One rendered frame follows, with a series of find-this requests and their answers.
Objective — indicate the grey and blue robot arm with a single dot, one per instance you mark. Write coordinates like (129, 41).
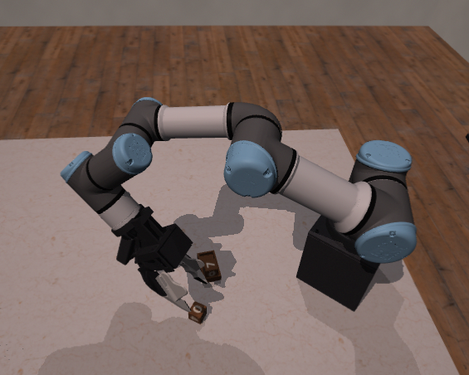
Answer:
(376, 221)

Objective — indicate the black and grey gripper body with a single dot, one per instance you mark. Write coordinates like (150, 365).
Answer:
(166, 245)

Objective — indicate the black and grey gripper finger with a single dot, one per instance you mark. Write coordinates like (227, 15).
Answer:
(165, 286)
(193, 267)

